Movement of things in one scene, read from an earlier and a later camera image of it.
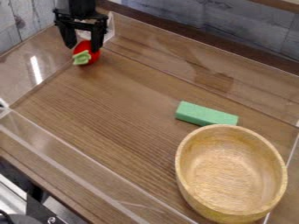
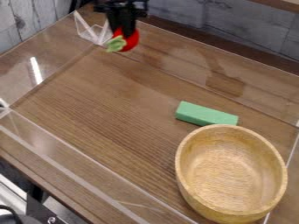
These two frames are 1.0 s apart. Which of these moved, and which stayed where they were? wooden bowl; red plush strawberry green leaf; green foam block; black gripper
Moved: black gripper; red plush strawberry green leaf
Stayed: green foam block; wooden bowl
